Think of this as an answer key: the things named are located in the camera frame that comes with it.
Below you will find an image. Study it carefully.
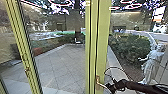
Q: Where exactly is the green framed glass door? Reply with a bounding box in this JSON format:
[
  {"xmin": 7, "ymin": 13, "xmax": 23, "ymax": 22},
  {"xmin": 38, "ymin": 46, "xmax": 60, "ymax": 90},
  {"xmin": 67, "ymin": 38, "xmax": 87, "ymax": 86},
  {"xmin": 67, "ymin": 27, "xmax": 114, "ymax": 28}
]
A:
[{"xmin": 90, "ymin": 0, "xmax": 168, "ymax": 94}]

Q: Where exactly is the green framed glass window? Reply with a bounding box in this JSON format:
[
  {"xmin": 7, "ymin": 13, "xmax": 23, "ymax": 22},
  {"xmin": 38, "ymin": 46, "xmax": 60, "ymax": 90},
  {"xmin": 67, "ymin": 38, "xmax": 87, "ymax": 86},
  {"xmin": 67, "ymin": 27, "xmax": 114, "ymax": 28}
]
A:
[{"xmin": 0, "ymin": 0, "xmax": 94, "ymax": 94}]

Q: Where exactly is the small metal window handle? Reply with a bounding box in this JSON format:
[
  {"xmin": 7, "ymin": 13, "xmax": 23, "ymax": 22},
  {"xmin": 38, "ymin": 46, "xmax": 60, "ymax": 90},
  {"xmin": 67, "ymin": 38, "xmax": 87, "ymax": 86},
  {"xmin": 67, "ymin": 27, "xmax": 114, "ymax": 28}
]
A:
[{"xmin": 24, "ymin": 67, "xmax": 32, "ymax": 76}]

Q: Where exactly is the white garden statue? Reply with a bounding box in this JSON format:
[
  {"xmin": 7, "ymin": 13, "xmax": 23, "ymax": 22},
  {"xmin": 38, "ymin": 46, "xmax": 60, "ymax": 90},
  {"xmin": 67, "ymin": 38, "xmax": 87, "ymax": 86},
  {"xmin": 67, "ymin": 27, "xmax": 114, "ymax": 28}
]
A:
[{"xmin": 137, "ymin": 42, "xmax": 167, "ymax": 85}]

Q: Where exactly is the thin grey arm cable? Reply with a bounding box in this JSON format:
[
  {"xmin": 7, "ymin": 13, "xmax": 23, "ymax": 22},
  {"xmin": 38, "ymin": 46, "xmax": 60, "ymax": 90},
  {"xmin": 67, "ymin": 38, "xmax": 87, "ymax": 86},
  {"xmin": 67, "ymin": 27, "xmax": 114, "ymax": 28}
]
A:
[{"xmin": 103, "ymin": 65, "xmax": 130, "ymax": 84}]

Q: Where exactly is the metal door lever handle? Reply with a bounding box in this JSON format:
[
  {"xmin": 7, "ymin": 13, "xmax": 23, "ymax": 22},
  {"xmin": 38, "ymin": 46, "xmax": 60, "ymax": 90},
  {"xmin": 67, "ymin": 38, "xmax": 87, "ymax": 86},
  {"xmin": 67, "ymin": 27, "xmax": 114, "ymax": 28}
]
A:
[{"xmin": 95, "ymin": 75, "xmax": 112, "ymax": 92}]

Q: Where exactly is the green garden shrub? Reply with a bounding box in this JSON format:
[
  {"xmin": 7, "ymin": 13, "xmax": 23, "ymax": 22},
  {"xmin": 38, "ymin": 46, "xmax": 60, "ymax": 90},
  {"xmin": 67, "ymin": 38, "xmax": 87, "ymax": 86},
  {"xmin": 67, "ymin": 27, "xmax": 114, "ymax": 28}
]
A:
[{"xmin": 108, "ymin": 33, "xmax": 152, "ymax": 63}]

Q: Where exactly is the dark tree trunk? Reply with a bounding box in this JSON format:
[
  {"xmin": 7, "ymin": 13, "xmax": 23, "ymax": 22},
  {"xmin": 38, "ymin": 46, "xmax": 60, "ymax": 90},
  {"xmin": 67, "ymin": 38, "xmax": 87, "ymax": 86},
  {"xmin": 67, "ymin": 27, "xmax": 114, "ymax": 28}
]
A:
[{"xmin": 73, "ymin": 0, "xmax": 83, "ymax": 44}]

